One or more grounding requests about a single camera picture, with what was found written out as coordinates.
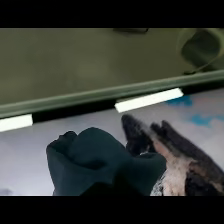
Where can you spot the dark blue garment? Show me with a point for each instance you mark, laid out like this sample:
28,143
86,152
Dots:
100,160

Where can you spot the silver frame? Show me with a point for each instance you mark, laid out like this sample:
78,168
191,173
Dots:
100,93

